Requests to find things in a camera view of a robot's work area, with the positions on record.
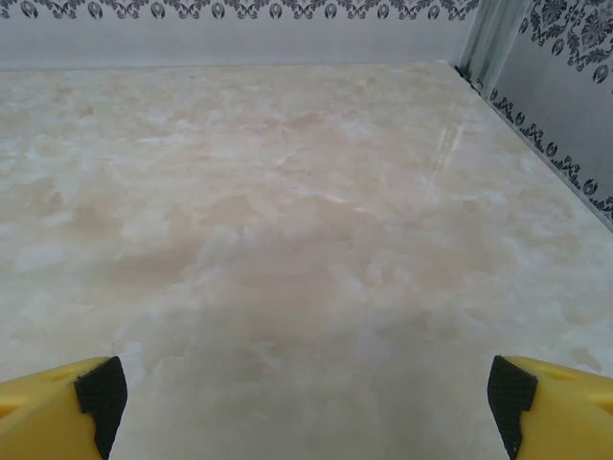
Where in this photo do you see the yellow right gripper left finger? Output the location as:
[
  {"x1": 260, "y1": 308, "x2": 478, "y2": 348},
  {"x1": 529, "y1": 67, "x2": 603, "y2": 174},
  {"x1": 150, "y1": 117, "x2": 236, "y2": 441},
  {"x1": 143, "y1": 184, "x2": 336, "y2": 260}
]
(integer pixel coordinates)
[{"x1": 0, "y1": 356, "x2": 128, "y2": 460}]

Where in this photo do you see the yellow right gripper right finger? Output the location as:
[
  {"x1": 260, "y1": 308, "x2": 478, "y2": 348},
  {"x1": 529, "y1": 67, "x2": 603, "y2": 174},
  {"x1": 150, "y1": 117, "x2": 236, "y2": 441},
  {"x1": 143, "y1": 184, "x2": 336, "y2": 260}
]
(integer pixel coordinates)
[{"x1": 487, "y1": 355, "x2": 613, "y2": 460}]

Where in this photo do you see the aluminium frame post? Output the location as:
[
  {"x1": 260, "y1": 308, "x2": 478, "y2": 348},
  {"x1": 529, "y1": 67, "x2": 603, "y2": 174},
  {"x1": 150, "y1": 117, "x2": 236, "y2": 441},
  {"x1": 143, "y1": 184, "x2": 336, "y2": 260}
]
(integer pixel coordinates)
[{"x1": 457, "y1": 0, "x2": 531, "y2": 100}]

